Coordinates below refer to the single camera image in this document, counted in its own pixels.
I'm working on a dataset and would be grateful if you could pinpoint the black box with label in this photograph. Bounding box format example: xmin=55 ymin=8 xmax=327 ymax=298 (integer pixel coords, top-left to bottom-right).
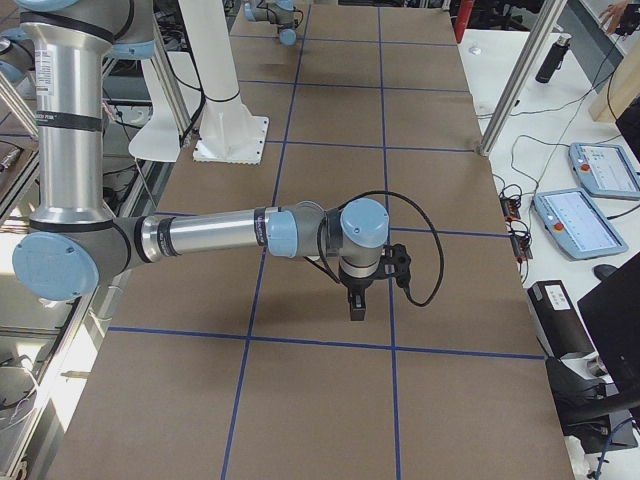
xmin=526 ymin=280 xmax=595 ymax=360

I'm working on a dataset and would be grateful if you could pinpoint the black water bottle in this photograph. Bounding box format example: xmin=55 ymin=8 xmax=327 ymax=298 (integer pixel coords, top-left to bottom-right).
xmin=535 ymin=33 xmax=572 ymax=84

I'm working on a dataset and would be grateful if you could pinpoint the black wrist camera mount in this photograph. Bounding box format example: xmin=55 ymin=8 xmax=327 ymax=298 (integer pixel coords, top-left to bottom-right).
xmin=374 ymin=243 xmax=411 ymax=290

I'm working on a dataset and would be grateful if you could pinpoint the aluminium frame post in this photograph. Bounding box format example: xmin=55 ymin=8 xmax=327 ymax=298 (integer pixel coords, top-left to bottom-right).
xmin=477 ymin=0 xmax=567 ymax=157

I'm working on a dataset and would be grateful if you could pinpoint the black monitor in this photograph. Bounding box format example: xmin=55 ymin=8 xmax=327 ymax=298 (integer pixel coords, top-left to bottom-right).
xmin=578 ymin=255 xmax=639 ymax=392

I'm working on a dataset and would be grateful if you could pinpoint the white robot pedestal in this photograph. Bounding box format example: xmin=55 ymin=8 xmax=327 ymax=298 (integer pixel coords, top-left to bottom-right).
xmin=179 ymin=0 xmax=269 ymax=165

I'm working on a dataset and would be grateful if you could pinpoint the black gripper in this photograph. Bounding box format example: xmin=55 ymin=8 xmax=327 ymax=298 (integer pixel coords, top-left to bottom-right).
xmin=339 ymin=271 xmax=373 ymax=321

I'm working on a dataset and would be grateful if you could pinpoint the black camera cable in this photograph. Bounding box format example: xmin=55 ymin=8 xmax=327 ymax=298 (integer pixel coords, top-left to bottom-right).
xmin=317 ymin=189 xmax=446 ymax=308

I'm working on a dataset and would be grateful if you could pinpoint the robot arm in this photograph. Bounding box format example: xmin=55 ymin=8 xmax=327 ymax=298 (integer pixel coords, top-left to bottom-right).
xmin=243 ymin=0 xmax=304 ymax=46
xmin=12 ymin=1 xmax=392 ymax=321

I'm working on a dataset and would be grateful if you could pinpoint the near teach pendant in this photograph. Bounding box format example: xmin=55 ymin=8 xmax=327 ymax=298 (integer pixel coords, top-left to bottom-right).
xmin=533 ymin=188 xmax=628 ymax=260

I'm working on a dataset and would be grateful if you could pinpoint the teach pendant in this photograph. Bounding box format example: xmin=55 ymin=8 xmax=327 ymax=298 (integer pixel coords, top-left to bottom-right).
xmin=533 ymin=188 xmax=628 ymax=260
xmin=569 ymin=143 xmax=639 ymax=200

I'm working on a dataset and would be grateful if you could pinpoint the black computer mouse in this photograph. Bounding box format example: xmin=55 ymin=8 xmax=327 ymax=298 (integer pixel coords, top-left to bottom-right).
xmin=593 ymin=264 xmax=618 ymax=281

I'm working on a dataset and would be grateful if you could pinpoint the far teach pendant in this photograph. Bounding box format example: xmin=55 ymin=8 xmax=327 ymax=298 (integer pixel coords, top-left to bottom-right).
xmin=569 ymin=143 xmax=639 ymax=200

